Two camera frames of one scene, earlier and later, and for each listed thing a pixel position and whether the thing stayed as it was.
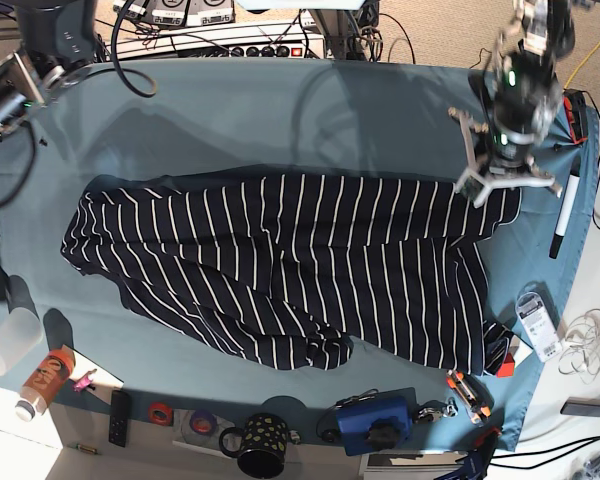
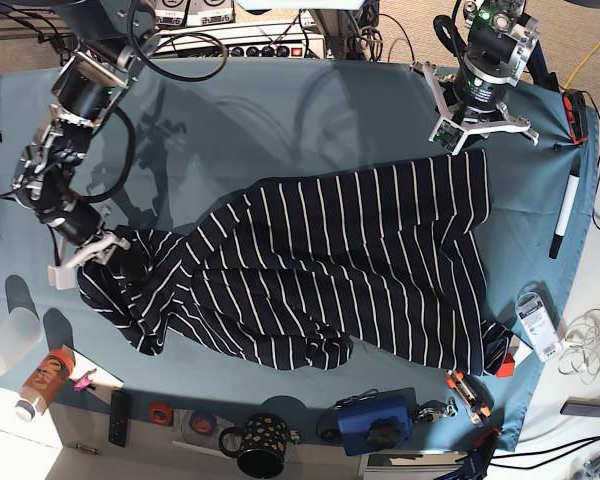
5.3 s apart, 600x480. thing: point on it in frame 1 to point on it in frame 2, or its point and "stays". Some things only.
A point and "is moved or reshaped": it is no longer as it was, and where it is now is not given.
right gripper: (508, 158) to (448, 133)
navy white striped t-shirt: (305, 268) is moved or reshaped
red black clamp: (576, 108) stays
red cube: (507, 367) stays
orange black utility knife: (471, 395) stays
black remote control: (119, 418) stays
